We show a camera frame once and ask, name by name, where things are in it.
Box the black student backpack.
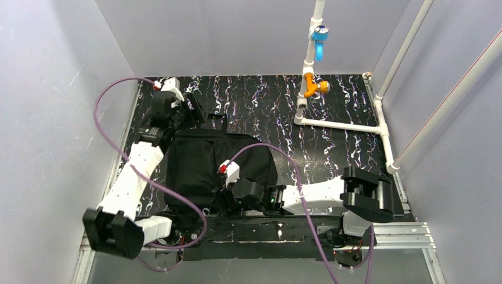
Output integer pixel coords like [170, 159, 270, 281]
[166, 122, 278, 208]

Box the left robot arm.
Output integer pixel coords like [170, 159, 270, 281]
[83, 91, 204, 259]

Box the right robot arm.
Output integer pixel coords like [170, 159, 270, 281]
[211, 165, 395, 237]

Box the orange flashlight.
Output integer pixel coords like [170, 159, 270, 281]
[304, 73, 330, 98]

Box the blue flashlight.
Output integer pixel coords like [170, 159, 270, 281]
[311, 25, 329, 61]

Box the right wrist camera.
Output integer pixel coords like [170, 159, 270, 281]
[218, 160, 240, 188]

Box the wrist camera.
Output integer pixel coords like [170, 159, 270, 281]
[218, 160, 240, 188]
[153, 78, 185, 102]

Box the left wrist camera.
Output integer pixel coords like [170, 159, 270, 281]
[153, 78, 185, 102]

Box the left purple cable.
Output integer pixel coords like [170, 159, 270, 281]
[92, 77, 208, 273]

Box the purple cable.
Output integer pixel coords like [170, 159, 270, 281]
[92, 77, 208, 273]
[221, 143, 375, 284]

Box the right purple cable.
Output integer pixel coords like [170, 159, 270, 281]
[221, 143, 375, 284]

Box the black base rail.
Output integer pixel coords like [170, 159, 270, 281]
[141, 214, 365, 263]

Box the white pvc pipe frame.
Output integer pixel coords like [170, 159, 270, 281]
[294, 0, 502, 175]

